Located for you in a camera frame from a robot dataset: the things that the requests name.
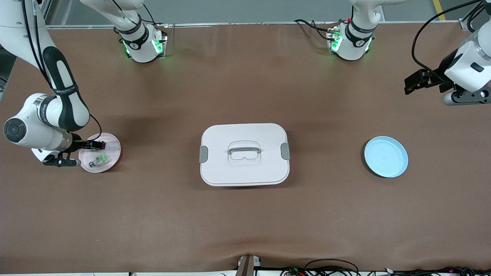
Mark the pink storage box white lid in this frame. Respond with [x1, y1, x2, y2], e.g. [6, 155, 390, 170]
[199, 123, 291, 187]

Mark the pink round plate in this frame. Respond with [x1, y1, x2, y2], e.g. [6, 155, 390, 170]
[78, 133, 122, 174]

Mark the light blue round plate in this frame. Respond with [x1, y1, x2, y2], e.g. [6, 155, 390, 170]
[364, 136, 409, 178]

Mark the brown table mat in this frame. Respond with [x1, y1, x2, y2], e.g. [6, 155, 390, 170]
[0, 24, 491, 273]

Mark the green switch module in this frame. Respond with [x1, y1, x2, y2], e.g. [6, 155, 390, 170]
[89, 154, 113, 169]

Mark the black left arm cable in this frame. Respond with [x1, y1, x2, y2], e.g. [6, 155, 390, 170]
[411, 0, 484, 77]

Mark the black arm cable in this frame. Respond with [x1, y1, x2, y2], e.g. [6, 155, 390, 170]
[411, 0, 484, 77]
[21, 0, 102, 139]

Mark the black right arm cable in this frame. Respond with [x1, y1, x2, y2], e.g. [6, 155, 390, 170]
[21, 0, 102, 139]

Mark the black left base cable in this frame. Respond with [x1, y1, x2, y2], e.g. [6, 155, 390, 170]
[294, 19, 331, 41]

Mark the black base cable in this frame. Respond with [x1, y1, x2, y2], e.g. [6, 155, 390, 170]
[294, 19, 331, 41]
[132, 0, 169, 28]

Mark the black right base cable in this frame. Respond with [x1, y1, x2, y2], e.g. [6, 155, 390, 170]
[132, 0, 169, 28]

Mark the tangled cable bundle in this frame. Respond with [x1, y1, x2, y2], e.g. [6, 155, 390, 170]
[280, 266, 491, 276]

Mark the black looped cable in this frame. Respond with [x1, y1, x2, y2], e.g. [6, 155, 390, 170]
[304, 258, 360, 276]

